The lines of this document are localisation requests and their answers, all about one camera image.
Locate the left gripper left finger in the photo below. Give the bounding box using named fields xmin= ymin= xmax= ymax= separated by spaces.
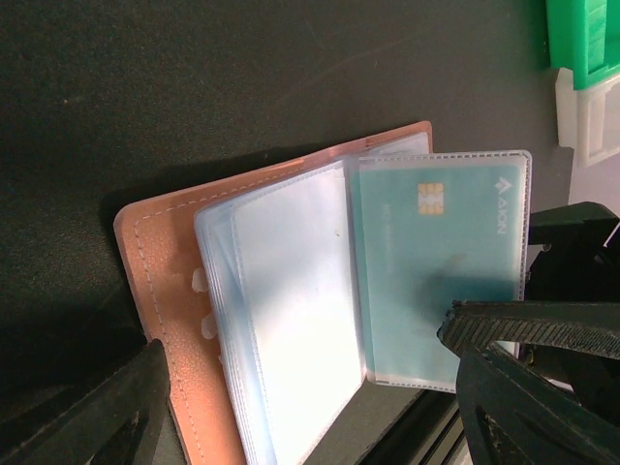
xmin=1 ymin=339 xmax=170 ymax=464

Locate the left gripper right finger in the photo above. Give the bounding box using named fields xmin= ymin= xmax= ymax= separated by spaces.
xmin=456 ymin=347 xmax=619 ymax=464

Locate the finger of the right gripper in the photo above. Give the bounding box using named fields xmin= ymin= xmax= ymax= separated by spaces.
xmin=437 ymin=301 xmax=619 ymax=359
xmin=525 ymin=201 xmax=619 ymax=302

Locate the brown leather card holder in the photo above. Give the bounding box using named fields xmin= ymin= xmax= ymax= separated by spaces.
xmin=111 ymin=120 xmax=534 ymax=465

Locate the clear plastic bin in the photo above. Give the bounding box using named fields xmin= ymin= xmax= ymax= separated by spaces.
xmin=555 ymin=68 xmax=620 ymax=168

